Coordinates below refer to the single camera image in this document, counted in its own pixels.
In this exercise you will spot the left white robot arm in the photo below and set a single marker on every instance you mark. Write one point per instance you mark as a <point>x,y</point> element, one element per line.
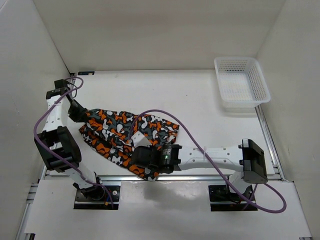
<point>83,177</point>

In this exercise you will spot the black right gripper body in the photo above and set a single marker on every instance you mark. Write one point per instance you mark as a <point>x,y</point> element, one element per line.
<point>150,148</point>

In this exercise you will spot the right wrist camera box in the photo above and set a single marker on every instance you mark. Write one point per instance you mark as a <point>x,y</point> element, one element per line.
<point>140,140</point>

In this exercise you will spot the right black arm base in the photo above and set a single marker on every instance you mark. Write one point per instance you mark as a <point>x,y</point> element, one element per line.
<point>222,200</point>

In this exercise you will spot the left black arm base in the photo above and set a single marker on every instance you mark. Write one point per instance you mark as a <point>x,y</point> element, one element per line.
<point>97,198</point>

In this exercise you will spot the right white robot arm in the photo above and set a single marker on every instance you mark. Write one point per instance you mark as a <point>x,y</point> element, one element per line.
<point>247,160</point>

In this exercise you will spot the white plastic mesh basket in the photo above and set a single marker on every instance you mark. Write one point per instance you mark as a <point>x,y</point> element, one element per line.
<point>241,83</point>

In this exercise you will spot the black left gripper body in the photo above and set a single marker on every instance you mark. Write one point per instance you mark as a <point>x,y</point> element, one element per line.
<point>76,112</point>

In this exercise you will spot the front aluminium rail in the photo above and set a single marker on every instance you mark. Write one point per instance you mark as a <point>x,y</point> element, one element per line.
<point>117,178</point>

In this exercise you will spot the orange black camouflage shorts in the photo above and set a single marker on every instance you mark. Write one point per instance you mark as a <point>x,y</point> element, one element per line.
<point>109,134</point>

